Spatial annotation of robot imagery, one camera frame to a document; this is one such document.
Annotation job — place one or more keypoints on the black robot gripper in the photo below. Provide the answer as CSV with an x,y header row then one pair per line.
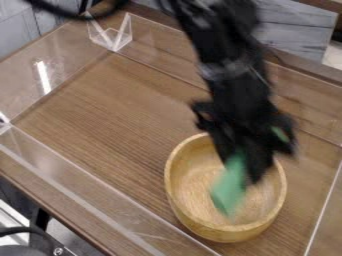
x,y
240,110

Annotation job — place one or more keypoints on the green rectangular block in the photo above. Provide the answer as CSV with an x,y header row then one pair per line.
x,y
229,189

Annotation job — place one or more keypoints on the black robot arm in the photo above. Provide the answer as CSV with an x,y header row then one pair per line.
x,y
220,27

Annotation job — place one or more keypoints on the light wooden oval bowl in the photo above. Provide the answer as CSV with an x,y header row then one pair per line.
x,y
193,168

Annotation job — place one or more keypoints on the clear acrylic corner bracket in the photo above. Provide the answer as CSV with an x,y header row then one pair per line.
x,y
113,39

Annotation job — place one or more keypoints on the black table leg bracket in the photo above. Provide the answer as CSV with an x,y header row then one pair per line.
x,y
46,242

